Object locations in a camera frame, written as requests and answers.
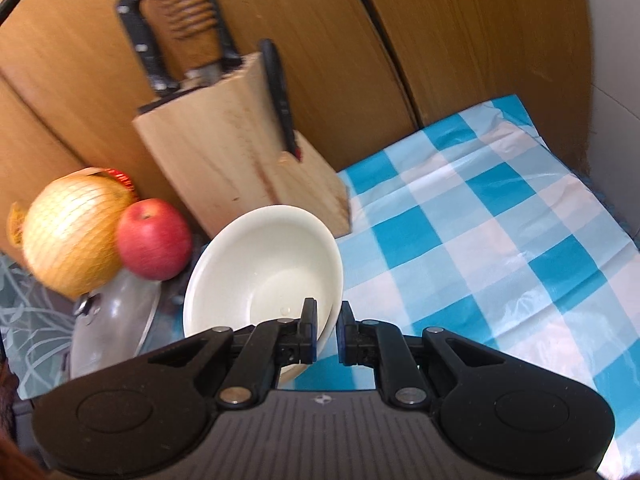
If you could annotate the wooden cabinet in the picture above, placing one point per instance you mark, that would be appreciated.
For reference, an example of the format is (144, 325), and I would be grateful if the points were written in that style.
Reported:
(450, 35)

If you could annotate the red apple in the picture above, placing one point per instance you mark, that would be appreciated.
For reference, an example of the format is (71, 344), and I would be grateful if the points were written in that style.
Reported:
(155, 240)

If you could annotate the pomelo in yellow net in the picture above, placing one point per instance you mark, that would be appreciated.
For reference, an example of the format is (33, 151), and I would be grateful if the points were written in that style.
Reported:
(70, 235)

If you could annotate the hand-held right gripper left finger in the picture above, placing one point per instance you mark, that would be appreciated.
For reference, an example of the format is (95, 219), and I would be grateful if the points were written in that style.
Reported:
(309, 332)

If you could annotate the glass pot lid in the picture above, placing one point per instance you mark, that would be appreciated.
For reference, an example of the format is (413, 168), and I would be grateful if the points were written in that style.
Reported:
(117, 325)

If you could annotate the blue white checkered tablecloth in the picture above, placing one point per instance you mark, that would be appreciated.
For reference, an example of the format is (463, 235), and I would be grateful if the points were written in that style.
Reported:
(450, 210)

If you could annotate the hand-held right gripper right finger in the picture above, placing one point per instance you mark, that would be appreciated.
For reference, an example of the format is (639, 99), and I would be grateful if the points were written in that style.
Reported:
(344, 335)

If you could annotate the wooden knife block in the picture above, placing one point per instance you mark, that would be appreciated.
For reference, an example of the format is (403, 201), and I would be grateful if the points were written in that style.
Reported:
(225, 160)

